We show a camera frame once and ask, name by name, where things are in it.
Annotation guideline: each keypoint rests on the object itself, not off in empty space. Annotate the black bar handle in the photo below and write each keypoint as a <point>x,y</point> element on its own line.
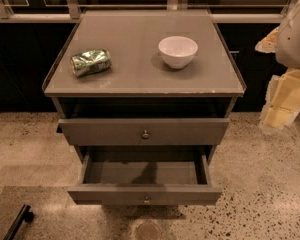
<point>25,215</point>

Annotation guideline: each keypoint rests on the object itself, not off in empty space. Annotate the grey drawer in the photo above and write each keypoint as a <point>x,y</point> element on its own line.
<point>158,177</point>
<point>132,132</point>

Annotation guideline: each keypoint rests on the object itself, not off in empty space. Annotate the grey drawer cabinet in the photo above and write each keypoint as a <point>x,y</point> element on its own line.
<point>139,83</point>

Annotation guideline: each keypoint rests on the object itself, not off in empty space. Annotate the round floor drain cover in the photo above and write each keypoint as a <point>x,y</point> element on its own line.
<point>148,230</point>

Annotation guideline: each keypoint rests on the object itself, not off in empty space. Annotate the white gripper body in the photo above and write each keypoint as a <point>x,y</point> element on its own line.
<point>295,40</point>

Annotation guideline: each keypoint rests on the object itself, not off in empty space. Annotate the white ceramic bowl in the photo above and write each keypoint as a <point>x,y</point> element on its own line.
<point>177,51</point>

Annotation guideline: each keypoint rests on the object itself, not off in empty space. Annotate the metal railing frame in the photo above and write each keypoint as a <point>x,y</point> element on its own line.
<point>72,11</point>

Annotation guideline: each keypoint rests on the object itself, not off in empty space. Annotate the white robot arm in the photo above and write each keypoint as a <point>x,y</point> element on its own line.
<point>284,42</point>

